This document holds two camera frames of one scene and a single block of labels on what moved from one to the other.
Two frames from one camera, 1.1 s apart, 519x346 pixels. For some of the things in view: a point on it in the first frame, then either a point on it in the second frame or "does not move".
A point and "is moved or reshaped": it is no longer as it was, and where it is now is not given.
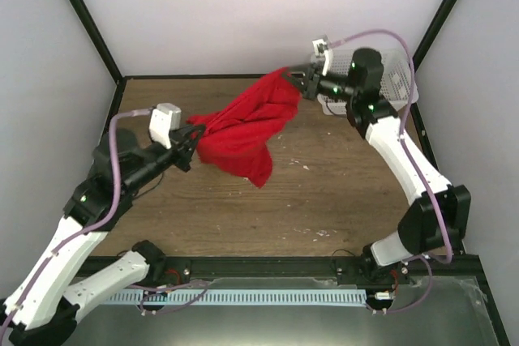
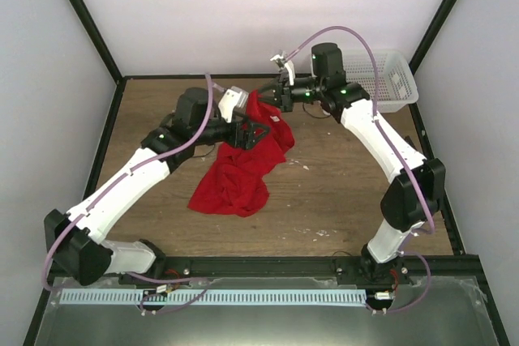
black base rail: [353, 268] does not move
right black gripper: [311, 86] → [284, 99]
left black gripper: [185, 140] → [246, 142]
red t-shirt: [237, 135] is moved or reshaped
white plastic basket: [399, 87] does not move
